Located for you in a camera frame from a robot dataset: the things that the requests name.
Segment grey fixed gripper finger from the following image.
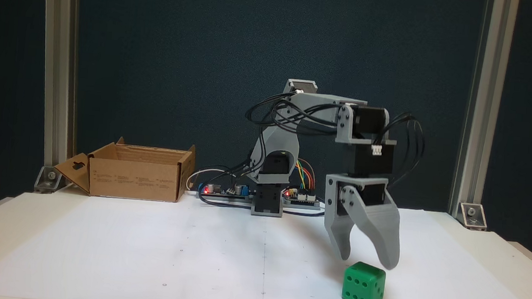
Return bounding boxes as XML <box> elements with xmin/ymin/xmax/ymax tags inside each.
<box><xmin>321</xmin><ymin>216</ymin><xmax>355</xmax><ymax>262</ymax></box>

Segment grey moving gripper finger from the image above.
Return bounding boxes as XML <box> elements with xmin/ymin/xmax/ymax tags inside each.
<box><xmin>334</xmin><ymin>184</ymin><xmax>406</xmax><ymax>272</ymax></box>

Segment green dice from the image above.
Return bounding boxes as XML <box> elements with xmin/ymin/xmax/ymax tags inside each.
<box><xmin>341</xmin><ymin>260</ymin><xmax>388</xmax><ymax>299</ymax></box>

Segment blue board with capacitors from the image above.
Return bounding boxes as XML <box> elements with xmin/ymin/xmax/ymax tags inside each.
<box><xmin>197</xmin><ymin>179</ymin><xmax>255</xmax><ymax>202</ymax></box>

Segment brown cardboard box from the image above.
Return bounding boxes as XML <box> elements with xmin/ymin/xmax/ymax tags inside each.
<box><xmin>52</xmin><ymin>132</ymin><xmax>197</xmax><ymax>205</ymax></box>

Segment green jumper wire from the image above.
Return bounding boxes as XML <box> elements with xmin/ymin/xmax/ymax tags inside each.
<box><xmin>294</xmin><ymin>159</ymin><xmax>318</xmax><ymax>191</ymax></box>

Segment driver board with jumper wires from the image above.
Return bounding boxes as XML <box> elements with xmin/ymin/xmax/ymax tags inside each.
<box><xmin>282</xmin><ymin>186</ymin><xmax>322</xmax><ymax>208</ymax></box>

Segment orange jumper wire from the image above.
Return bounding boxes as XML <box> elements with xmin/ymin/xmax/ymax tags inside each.
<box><xmin>296</xmin><ymin>164</ymin><xmax>316</xmax><ymax>191</ymax></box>

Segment thick black cable loop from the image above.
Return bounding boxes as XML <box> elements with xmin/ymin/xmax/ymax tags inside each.
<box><xmin>284</xmin><ymin>203</ymin><xmax>327</xmax><ymax>218</ymax></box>

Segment yellow jumper wire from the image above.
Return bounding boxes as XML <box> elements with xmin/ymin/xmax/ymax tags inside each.
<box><xmin>295</xmin><ymin>167</ymin><xmax>311</xmax><ymax>192</ymax></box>

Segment metal corner bracket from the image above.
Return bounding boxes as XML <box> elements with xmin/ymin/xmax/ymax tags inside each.
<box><xmin>458</xmin><ymin>202</ymin><xmax>489</xmax><ymax>231</ymax></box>
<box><xmin>33</xmin><ymin>165</ymin><xmax>64</xmax><ymax>195</ymax></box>

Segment black servo wire bundle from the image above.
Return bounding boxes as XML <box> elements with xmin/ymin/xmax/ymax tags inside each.
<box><xmin>378</xmin><ymin>110</ymin><xmax>428</xmax><ymax>191</ymax></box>
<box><xmin>244</xmin><ymin>89</ymin><xmax>344</xmax><ymax>138</ymax></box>
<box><xmin>222</xmin><ymin>132</ymin><xmax>268</xmax><ymax>194</ymax></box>

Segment black plug cable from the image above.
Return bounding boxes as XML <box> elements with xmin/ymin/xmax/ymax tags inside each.
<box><xmin>199</xmin><ymin>193</ymin><xmax>254</xmax><ymax>210</ymax></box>

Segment white cable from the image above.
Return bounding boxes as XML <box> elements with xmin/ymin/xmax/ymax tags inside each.
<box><xmin>186</xmin><ymin>166</ymin><xmax>229</xmax><ymax>196</ymax></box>

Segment aluminium profile post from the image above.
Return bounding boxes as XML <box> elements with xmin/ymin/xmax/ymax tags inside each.
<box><xmin>448</xmin><ymin>0</ymin><xmax>520</xmax><ymax>221</ymax></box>
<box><xmin>29</xmin><ymin>0</ymin><xmax>89</xmax><ymax>172</ymax></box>

